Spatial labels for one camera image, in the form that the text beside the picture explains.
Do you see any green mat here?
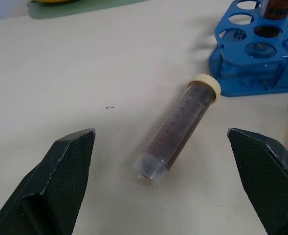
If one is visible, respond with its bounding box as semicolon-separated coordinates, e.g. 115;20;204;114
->
27;0;144;20

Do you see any centrifuge tube with cream cap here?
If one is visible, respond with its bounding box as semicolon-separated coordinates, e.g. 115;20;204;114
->
131;73;222;188

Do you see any blue tube rack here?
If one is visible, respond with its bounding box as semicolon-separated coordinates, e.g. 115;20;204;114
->
208;0;288;97

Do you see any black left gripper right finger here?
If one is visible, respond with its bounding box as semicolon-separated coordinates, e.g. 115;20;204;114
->
226;127;288;235

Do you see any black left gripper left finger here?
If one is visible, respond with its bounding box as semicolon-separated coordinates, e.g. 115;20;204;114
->
0;128;96;235

